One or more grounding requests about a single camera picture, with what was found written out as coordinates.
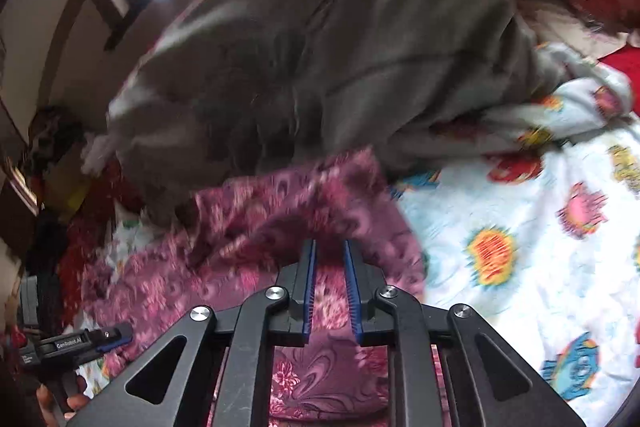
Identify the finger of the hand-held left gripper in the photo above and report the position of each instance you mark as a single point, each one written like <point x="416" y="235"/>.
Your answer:
<point x="112" y="338"/>

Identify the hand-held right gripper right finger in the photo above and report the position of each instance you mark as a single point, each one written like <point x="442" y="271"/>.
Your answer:
<point x="352" y="287"/>

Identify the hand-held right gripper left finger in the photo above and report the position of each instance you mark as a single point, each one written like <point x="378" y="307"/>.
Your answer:
<point x="309" y="287"/>

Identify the purple floral cloth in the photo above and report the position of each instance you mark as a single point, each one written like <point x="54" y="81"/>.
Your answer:
<point x="260" y="227"/>

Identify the person's left hand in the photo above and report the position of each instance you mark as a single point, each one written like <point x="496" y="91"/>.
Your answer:
<point x="76" y="403"/>

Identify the black clothing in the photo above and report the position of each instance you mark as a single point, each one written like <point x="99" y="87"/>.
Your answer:
<point x="50" y="257"/>

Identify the yellow cloth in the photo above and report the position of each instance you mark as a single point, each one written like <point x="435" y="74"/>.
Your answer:
<point x="75" y="199"/>

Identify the white cartoon printed bed sheet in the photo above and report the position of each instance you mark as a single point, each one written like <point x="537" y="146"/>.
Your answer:
<point x="515" y="267"/>

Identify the dark patterned cloth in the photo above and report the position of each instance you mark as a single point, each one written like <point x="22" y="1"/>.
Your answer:
<point x="52" y="139"/>

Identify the grey garment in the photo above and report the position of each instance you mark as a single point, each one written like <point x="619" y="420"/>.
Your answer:
<point x="320" y="57"/>

